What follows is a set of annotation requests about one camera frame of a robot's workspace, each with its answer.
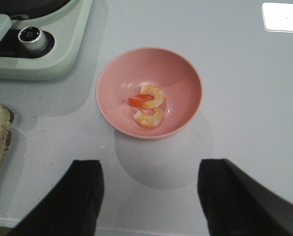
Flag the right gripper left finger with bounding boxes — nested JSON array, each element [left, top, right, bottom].
[[8, 160, 104, 236]]

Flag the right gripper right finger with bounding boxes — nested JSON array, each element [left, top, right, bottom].
[[197, 159, 293, 236]]

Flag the cooked shrimp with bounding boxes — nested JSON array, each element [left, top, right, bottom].
[[128, 85, 165, 109], [133, 107, 164, 128]]

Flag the pink bowl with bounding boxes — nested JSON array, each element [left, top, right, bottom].
[[96, 47, 203, 141]]

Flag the right silver control knob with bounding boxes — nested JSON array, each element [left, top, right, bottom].
[[18, 26, 48, 54]]

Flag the black round frying pan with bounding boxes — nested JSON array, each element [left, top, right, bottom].
[[0, 0, 70, 19]]

